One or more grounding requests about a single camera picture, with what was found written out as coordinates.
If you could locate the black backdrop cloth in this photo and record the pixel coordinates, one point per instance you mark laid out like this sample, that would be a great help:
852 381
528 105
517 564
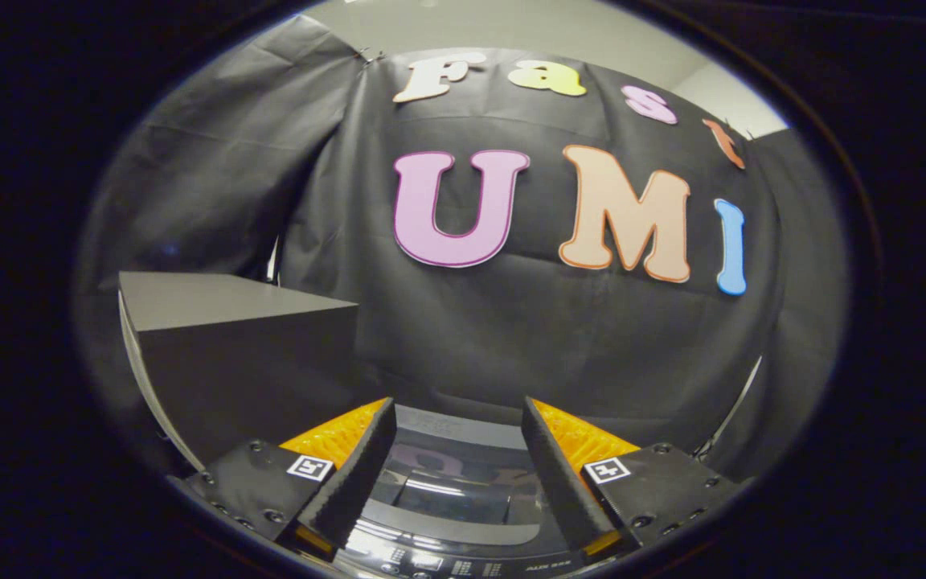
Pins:
511 338

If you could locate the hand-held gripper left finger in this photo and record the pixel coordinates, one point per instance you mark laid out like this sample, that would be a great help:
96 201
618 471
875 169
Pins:
358 474

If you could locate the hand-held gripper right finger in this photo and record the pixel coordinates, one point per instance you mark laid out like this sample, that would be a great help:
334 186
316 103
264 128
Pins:
559 474

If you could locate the dark grey cabinet box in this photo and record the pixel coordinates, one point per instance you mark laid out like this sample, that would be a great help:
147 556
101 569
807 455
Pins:
238 354

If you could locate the black washing machine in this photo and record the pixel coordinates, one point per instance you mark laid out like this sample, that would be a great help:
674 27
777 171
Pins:
455 482

